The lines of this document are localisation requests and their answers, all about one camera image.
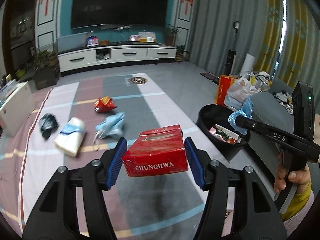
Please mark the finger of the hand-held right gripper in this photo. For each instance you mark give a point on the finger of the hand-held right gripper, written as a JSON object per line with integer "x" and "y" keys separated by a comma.
{"x": 257, "y": 129}

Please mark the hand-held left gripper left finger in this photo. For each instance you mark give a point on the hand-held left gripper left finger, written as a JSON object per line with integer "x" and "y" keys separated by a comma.
{"x": 117, "y": 163}

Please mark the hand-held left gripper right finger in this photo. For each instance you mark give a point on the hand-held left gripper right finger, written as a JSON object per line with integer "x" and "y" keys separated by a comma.
{"x": 193, "y": 163}

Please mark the white medicine box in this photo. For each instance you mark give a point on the white medicine box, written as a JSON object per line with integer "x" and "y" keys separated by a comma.
{"x": 231, "y": 135}

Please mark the red cigarette carton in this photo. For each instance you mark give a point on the red cigarette carton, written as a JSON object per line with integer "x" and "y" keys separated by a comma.
{"x": 155, "y": 155}

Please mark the blue face mask with loops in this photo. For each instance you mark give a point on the blue face mask with loops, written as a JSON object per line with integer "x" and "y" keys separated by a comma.
{"x": 112, "y": 125}

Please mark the black trash bin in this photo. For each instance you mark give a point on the black trash bin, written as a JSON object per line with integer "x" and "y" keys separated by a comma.
{"x": 207, "y": 120}

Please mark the white pouch with blue stripe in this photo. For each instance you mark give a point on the white pouch with blue stripe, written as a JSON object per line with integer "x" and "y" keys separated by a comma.
{"x": 70, "y": 137}

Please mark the red snack bag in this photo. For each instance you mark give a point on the red snack bag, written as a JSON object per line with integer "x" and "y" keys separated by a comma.
{"x": 103, "y": 104}

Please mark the person's right forearm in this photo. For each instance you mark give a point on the person's right forearm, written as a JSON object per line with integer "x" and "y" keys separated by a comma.
{"x": 301, "y": 205}

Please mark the person's right hand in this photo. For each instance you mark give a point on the person's right hand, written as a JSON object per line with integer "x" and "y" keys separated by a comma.
{"x": 300, "y": 178}

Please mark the pile of clothes on sofa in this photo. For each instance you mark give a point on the pile of clothes on sofa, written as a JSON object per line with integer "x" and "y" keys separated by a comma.
{"x": 282, "y": 100}

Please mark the white plastic shopping bag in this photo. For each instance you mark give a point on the white plastic shopping bag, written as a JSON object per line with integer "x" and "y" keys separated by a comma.
{"x": 240, "y": 90}

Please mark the pile of patterned clothes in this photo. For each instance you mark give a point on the pile of patterned clothes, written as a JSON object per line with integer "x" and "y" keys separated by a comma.
{"x": 261, "y": 78}

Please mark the red paper bag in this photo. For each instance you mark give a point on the red paper bag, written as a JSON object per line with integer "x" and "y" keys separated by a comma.
{"x": 222, "y": 90}

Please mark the white upright panel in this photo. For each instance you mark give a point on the white upright panel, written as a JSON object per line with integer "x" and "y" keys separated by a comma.
{"x": 248, "y": 63}

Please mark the dark floor mat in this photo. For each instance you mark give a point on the dark floor mat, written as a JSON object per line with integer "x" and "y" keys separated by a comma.
{"x": 210, "y": 77}

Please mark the upright floor vacuum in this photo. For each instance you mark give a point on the upright floor vacuum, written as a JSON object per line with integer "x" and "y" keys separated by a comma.
{"x": 231, "y": 57}

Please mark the black plastic bag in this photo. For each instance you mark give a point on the black plastic bag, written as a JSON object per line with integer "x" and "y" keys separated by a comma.
{"x": 48, "y": 125}

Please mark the yellow patterned curtain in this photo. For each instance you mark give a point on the yellow patterned curtain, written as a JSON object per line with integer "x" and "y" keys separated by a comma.
{"x": 275, "y": 30}

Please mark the small potted plant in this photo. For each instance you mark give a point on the small potted plant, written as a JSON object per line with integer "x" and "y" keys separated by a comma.
{"x": 181, "y": 53}

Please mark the white television cabinet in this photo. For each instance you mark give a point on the white television cabinet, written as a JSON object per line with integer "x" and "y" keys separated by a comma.
{"x": 125, "y": 53}

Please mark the white storage box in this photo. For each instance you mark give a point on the white storage box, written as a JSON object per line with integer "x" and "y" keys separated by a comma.
{"x": 15, "y": 110}

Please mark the grey curtain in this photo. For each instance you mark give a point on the grey curtain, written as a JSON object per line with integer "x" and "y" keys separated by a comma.
{"x": 220, "y": 17}

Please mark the cluster of potted plants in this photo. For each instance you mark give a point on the cluster of potted plants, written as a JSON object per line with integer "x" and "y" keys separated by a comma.
{"x": 43, "y": 65}

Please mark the red and blue box pair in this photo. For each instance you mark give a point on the red and blue box pair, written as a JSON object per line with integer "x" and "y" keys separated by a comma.
{"x": 92, "y": 41}

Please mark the pink picture card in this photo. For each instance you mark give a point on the pink picture card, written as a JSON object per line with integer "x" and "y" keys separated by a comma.
{"x": 133, "y": 38}

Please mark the tall potted plant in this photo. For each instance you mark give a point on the tall potted plant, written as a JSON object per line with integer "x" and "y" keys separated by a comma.
{"x": 171, "y": 33}

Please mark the white and yellow box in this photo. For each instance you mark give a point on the white and yellow box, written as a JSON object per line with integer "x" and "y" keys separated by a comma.
{"x": 147, "y": 37}

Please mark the glass aquarium tank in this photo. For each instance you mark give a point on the glass aquarium tank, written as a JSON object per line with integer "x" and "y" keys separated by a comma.
{"x": 72, "y": 41}

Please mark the green basin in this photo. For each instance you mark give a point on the green basin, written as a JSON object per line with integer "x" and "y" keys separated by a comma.
{"x": 21, "y": 73}

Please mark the large flat television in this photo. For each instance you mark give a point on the large flat television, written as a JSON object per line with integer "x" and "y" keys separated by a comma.
{"x": 120, "y": 2}

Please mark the dark wooden display cabinet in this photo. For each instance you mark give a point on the dark wooden display cabinet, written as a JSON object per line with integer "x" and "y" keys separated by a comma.
{"x": 20, "y": 25}

